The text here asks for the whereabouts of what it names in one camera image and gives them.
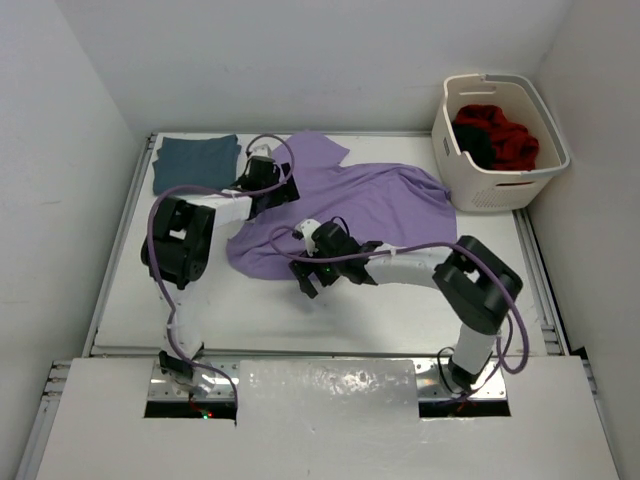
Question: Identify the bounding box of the red garment in basket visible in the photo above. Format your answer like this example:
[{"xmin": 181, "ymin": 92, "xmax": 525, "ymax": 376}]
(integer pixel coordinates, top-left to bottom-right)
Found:
[{"xmin": 452, "ymin": 104, "xmax": 540, "ymax": 171}]

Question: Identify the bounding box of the cream perforated laundry basket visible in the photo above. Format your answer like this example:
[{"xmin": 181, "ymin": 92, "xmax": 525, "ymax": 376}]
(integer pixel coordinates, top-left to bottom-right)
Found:
[{"xmin": 432, "ymin": 74, "xmax": 570, "ymax": 212}]

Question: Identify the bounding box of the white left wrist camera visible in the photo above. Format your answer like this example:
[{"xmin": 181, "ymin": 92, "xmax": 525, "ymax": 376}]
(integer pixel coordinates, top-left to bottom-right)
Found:
[{"xmin": 247, "ymin": 144, "xmax": 272, "ymax": 158}]

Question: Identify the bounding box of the aluminium table edge rail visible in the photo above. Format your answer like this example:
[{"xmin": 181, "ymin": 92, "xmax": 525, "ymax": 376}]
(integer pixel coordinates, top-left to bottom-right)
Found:
[{"xmin": 81, "ymin": 132, "xmax": 157, "ymax": 358}]

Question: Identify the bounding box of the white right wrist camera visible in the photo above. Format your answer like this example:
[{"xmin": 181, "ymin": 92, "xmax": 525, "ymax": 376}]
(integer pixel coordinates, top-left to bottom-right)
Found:
[{"xmin": 294, "ymin": 219, "xmax": 321, "ymax": 257}]

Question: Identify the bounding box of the black garment in basket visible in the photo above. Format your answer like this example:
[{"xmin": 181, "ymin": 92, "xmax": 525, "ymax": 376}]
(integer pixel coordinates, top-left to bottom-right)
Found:
[{"xmin": 453, "ymin": 124, "xmax": 496, "ymax": 170}]

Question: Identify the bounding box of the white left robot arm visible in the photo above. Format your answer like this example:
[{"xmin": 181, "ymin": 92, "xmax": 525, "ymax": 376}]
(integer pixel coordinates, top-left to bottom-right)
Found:
[{"xmin": 141, "ymin": 154, "xmax": 299, "ymax": 380}]

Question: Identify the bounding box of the white front cover panel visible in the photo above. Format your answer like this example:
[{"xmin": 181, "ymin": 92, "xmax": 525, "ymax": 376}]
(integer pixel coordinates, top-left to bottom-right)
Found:
[{"xmin": 38, "ymin": 357, "xmax": 617, "ymax": 479}]

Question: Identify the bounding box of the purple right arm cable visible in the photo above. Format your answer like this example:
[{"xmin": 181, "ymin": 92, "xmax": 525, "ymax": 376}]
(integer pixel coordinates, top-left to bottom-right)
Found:
[{"xmin": 269, "ymin": 225, "xmax": 530, "ymax": 401}]

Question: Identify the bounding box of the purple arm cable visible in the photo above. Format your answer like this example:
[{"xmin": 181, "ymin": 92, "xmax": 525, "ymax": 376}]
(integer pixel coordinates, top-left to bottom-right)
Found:
[
  {"xmin": 269, "ymin": 225, "xmax": 530, "ymax": 401},
  {"xmin": 147, "ymin": 133, "xmax": 296, "ymax": 404}
]

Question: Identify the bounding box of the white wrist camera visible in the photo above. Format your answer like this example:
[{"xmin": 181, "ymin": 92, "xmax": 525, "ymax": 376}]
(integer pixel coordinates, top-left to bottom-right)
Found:
[
  {"xmin": 247, "ymin": 144, "xmax": 272, "ymax": 158},
  {"xmin": 294, "ymin": 219, "xmax": 321, "ymax": 257}
]

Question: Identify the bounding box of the blue t shirt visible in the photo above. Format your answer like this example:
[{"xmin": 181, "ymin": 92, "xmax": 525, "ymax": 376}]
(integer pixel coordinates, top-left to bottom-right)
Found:
[{"xmin": 153, "ymin": 135, "xmax": 241, "ymax": 196}]

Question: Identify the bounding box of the lavender garment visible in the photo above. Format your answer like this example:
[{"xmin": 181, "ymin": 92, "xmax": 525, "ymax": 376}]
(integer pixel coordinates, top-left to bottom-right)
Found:
[{"xmin": 226, "ymin": 132, "xmax": 458, "ymax": 280}]

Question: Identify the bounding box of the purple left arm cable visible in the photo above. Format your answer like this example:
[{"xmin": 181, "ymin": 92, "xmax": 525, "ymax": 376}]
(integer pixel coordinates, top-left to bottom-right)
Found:
[{"xmin": 147, "ymin": 133, "xmax": 296, "ymax": 404}]

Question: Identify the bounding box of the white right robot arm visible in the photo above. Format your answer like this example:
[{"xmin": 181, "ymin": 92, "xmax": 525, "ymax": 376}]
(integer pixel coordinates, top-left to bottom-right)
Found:
[{"xmin": 289, "ymin": 219, "xmax": 523, "ymax": 393}]

